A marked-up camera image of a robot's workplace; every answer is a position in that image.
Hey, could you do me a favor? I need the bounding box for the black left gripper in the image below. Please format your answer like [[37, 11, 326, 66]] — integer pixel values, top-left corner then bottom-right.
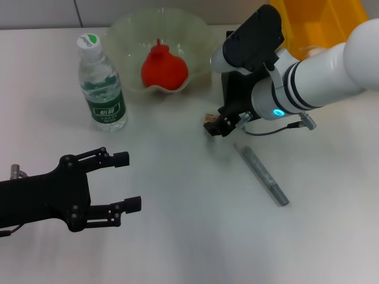
[[0, 147, 142, 233]]

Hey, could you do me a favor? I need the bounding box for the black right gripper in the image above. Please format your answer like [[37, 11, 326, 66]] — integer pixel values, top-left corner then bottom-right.
[[203, 96, 261, 138]]

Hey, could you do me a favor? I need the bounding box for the grey silver marker pen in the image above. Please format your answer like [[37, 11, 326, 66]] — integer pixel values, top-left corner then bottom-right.
[[233, 143, 290, 207]]

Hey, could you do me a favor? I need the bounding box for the clear water bottle green label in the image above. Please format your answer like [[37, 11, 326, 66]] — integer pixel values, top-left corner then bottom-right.
[[76, 33, 129, 133]]

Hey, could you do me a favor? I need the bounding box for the black mesh pen holder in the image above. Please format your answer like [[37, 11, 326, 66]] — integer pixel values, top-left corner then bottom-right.
[[221, 29, 261, 121]]

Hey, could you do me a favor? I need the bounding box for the translucent green wavy fruit bowl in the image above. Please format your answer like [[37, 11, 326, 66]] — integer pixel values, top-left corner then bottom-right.
[[103, 7, 219, 96]]

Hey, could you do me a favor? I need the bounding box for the yellow plastic storage bin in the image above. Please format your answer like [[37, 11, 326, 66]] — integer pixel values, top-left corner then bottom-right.
[[269, 0, 370, 59]]

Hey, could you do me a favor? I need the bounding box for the right gripper cable with connector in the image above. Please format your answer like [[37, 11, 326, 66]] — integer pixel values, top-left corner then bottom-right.
[[236, 111, 317, 137]]

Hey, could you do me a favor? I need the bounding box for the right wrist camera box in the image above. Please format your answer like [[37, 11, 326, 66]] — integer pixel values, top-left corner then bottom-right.
[[210, 5, 297, 75]]

